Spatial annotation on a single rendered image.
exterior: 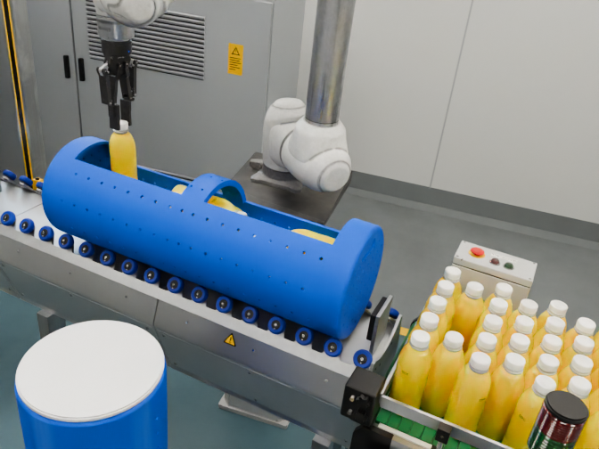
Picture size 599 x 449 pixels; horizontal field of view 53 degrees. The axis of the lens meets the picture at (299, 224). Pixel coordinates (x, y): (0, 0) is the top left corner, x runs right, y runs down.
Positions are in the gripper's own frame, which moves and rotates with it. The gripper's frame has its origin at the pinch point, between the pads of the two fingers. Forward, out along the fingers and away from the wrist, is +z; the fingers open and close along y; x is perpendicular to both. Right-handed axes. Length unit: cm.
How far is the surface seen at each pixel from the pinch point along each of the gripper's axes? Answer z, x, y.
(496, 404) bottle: 31, 112, 18
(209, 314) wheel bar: 39, 41, 17
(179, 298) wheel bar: 38, 31, 16
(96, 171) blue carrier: 10.7, 3.5, 13.8
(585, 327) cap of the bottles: 21, 125, -6
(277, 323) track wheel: 35, 60, 16
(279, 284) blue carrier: 20, 61, 19
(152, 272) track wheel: 33.9, 22.1, 15.5
